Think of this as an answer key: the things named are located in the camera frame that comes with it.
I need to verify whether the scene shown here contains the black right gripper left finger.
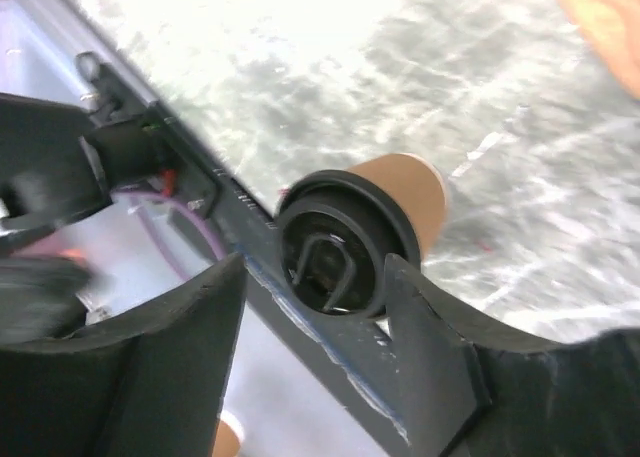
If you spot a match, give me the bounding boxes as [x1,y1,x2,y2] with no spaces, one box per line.
[1,254,246,456]

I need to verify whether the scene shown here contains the black coffee cup lid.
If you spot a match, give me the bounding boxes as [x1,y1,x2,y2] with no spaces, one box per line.
[275,170,420,319]

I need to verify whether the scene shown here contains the brown paper cup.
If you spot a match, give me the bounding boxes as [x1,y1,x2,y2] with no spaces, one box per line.
[347,153,447,262]

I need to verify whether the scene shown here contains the stacked brown paper cups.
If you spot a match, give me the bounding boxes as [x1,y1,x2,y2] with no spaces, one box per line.
[211,410,245,457]

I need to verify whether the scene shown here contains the brown pulp cup carrier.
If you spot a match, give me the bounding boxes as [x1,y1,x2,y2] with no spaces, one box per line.
[557,0,639,98]

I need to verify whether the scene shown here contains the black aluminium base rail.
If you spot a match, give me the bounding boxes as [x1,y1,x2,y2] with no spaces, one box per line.
[68,0,409,456]

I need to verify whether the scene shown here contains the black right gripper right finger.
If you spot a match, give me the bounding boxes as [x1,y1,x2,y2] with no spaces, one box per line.
[385,255,639,456]

